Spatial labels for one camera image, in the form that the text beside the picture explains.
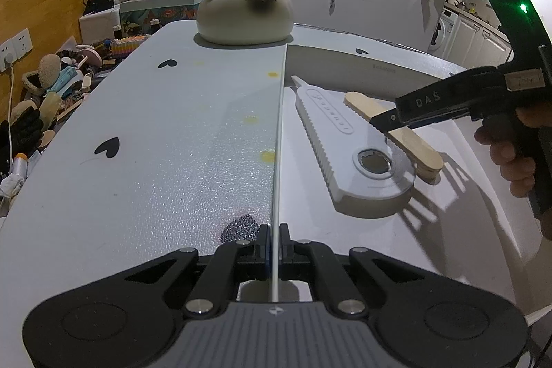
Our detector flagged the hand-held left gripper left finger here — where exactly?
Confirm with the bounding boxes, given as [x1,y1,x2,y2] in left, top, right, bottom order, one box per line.
[125,223,272,318]

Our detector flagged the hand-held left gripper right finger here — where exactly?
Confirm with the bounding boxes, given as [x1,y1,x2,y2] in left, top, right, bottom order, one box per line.
[279,223,425,317]

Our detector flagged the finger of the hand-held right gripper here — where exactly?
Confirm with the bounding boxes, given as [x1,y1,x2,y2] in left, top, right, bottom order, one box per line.
[370,108,432,133]

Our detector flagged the oblong wooden board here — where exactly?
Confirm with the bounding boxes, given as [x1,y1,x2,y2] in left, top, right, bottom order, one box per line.
[344,91,445,180]

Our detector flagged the white storage box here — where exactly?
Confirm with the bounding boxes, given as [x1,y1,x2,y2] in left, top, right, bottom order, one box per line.
[269,44,535,323]

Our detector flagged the person's right hand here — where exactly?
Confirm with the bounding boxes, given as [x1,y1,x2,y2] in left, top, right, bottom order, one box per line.
[474,101,552,200]

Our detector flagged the white serrated plastic tool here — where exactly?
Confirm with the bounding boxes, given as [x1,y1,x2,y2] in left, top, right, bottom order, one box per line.
[291,75,418,219]

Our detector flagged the white washing machine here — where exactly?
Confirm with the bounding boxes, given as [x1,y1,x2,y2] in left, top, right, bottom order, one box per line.
[428,9,459,52]

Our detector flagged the white kitchen cabinets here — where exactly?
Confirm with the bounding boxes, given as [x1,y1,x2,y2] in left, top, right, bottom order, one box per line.
[443,3,515,72]

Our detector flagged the cream cat-shaped ceramic jar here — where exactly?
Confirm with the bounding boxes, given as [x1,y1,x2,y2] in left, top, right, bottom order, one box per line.
[196,0,294,46]

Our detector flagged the colourful pop toy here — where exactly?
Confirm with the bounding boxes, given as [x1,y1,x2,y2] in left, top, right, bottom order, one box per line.
[109,33,150,59]

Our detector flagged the white bottle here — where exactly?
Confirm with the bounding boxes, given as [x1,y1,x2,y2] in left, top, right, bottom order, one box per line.
[0,153,29,197]

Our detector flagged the black glove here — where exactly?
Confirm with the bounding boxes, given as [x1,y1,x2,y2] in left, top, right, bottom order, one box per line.
[0,107,45,176]

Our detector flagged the beige plush slipper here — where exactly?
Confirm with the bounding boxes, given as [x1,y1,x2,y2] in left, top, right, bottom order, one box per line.
[21,53,62,96]

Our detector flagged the white power cable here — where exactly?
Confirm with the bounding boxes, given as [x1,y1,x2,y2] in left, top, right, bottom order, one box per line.
[6,64,17,175]

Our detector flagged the white wall socket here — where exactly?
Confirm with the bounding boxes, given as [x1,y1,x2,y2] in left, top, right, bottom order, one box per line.
[0,28,33,72]

